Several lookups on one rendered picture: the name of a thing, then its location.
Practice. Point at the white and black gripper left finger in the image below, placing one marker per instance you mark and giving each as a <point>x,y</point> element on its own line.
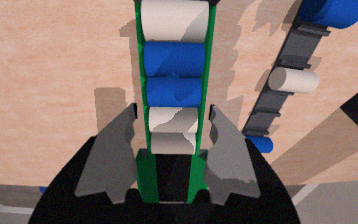
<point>98,175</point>

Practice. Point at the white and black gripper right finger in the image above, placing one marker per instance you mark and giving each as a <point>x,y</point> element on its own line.
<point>239,177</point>

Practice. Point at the blue cylinder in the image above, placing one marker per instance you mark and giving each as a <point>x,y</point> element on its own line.
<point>173,92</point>
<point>174,59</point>
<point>339,14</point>
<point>263,144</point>

